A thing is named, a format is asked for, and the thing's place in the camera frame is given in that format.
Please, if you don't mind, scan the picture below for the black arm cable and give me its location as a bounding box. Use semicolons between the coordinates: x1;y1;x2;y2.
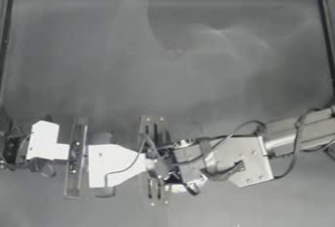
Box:
194;107;335;186

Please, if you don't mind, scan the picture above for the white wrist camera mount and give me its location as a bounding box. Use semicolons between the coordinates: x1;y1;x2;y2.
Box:
87;144;147;189
25;120;72;161

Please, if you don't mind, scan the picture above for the black table frame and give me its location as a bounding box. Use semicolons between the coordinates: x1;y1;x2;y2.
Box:
0;0;335;108

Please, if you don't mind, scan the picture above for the thin black camera cable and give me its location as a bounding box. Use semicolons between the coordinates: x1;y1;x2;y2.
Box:
102;136;149;189

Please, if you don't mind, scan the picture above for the clear bag with pink zip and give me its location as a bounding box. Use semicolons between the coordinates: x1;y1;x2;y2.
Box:
167;175;209;195

